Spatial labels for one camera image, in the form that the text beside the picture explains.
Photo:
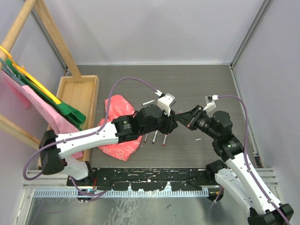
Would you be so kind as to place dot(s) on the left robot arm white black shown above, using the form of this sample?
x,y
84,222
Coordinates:
x,y
57,150

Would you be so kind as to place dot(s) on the grey-blue hanger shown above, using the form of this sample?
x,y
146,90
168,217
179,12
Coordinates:
x,y
10,73

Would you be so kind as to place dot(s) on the aluminium corner profile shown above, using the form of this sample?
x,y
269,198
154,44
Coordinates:
x,y
250,32
47,35

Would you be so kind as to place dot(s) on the wooden rack base tray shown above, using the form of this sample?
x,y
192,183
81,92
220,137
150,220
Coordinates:
x,y
82,96

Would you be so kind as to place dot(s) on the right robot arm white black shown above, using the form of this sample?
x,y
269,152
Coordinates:
x,y
234,172

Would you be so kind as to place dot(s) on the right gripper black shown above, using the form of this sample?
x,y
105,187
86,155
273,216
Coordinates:
x,y
189,118

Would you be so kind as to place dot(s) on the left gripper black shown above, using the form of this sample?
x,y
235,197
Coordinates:
x,y
170,123

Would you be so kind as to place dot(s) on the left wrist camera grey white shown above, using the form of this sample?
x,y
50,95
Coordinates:
x,y
165,102

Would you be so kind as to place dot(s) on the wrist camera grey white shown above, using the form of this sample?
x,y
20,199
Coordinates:
x,y
165,102
210,103

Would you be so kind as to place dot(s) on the aluminium corner profile left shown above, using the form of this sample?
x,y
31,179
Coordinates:
x,y
47,35

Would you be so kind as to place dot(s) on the aluminium corner profile right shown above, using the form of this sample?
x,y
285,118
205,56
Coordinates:
x,y
250,32

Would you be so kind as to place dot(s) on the yellow hanger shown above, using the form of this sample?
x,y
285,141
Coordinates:
x,y
30,77

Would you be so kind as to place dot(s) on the slotted cable duct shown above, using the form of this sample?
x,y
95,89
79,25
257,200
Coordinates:
x,y
69,193

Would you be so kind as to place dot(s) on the green garment on hanger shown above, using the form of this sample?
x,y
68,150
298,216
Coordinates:
x,y
61,107

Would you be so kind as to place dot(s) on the aluminium rail front edge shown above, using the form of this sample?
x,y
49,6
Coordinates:
x,y
268,176

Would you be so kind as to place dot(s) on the pink garment on hanger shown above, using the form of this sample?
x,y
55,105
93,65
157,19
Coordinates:
x,y
22,106

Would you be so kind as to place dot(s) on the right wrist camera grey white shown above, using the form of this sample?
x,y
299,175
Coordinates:
x,y
210,103

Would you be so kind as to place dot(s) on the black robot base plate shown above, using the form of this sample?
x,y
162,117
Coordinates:
x,y
149,179

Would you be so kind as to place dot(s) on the wooden clothes rack frame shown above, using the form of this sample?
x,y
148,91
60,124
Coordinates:
x,y
8,43

